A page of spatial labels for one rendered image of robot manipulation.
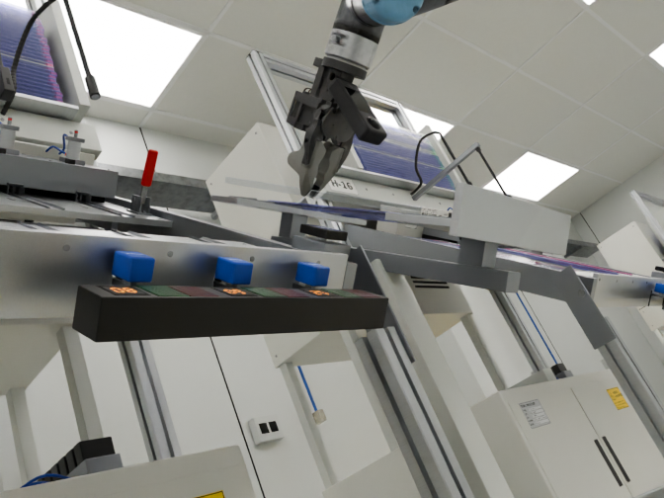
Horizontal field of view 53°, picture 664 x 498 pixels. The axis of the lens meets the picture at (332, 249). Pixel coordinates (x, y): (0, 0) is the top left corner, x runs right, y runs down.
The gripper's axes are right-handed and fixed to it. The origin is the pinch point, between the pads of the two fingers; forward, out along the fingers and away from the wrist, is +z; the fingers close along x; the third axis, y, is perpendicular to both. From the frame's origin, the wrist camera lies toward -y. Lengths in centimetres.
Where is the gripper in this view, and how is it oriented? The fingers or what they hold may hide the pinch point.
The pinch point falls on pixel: (312, 190)
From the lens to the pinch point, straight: 105.2
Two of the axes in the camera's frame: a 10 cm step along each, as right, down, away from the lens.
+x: -6.5, -0.8, -7.5
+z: -3.3, 9.2, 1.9
